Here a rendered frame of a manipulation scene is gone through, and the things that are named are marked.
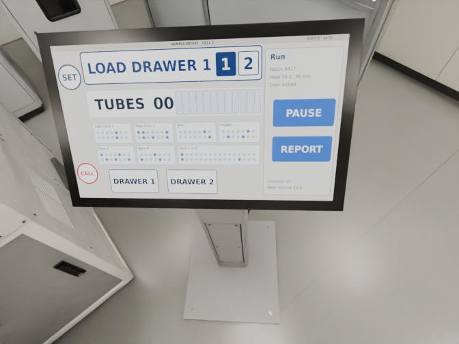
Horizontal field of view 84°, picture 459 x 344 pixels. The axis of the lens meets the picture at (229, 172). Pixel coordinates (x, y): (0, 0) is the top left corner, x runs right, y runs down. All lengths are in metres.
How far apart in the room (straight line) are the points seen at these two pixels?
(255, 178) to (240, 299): 0.98
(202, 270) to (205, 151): 1.02
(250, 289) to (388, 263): 0.72
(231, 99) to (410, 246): 1.42
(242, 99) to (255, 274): 1.08
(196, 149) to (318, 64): 0.24
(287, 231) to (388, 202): 0.63
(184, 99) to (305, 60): 0.20
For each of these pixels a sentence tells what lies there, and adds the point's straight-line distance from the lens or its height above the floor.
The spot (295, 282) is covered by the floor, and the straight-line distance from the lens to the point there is 1.44.
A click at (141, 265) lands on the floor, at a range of 1.55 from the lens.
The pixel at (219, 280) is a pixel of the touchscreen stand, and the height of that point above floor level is 0.04.
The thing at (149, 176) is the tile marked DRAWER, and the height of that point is 1.01.
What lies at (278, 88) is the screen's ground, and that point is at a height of 1.13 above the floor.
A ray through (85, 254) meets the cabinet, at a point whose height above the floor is 0.50.
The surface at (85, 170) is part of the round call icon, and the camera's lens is 0.55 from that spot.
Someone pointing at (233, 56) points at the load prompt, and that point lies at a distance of 0.44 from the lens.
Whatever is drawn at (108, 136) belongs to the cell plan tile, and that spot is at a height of 1.07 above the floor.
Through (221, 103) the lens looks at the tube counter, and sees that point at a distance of 0.44.
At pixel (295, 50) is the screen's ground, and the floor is 1.17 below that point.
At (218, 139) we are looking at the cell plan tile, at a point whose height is 1.06.
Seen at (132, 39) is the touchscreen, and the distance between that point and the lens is 0.48.
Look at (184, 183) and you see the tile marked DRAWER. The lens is 0.48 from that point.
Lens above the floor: 1.40
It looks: 56 degrees down
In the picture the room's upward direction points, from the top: 7 degrees counter-clockwise
